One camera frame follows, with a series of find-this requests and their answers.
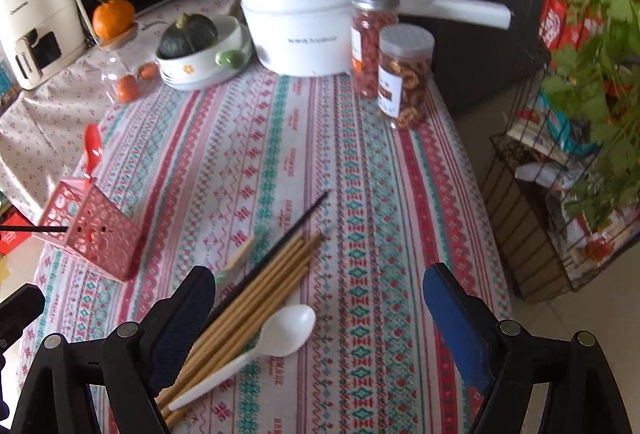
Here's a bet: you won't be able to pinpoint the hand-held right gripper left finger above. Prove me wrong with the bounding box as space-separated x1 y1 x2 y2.
10 265 217 434

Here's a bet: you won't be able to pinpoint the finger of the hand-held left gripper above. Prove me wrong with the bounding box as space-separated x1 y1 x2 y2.
0 285 47 351

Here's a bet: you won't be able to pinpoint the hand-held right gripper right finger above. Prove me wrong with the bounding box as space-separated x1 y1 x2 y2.
422 263 640 434

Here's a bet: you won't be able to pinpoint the pile of wooden chopsticks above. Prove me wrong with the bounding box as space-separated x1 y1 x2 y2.
156 230 326 430

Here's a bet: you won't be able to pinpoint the black chopstick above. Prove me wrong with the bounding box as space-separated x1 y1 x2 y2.
0 225 67 234
217 190 331 312

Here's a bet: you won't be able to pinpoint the pale disposable chopsticks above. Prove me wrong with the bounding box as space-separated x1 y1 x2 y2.
215 235 257 287

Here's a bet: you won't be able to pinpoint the white plastic spoon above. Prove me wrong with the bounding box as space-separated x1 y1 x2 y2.
167 304 317 413

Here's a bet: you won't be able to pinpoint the pink plastic utensil basket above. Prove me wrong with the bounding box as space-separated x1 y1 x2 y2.
31 178 144 283

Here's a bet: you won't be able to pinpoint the red plastic spoon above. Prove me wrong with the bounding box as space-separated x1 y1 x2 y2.
83 123 104 181

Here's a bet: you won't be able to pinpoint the red box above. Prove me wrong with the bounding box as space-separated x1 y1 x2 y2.
0 213 38 256

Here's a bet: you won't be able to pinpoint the striped patterned tablecloth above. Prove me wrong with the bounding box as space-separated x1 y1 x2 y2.
17 59 513 434

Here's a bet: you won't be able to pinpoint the beige floral cloth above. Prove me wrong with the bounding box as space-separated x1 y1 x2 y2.
0 0 243 211

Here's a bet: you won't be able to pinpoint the snack jar with clear lid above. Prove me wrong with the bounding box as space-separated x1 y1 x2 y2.
377 23 436 131

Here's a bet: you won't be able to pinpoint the glass jar with wooden lid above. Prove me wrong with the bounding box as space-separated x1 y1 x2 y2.
99 23 162 105

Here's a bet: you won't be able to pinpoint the snack jar with silver lid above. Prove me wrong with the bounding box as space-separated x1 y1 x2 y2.
349 0 401 100

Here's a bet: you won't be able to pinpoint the cream air fryer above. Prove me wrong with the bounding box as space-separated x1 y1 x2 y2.
0 0 90 91

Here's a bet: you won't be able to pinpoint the dark green pumpkin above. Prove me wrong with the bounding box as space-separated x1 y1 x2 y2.
157 12 220 60

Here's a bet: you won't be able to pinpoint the green leafy celery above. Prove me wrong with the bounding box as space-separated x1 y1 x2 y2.
524 0 640 235

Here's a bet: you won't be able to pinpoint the large orange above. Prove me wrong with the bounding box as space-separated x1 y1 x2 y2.
91 0 137 40

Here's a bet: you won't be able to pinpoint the white electric pot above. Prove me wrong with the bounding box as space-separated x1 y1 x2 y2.
227 0 516 78

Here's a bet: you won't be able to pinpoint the black wire rack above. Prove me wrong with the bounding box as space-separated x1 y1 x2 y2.
481 0 640 306

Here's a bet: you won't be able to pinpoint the white bowl with green handles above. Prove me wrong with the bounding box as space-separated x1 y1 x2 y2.
155 15 254 91

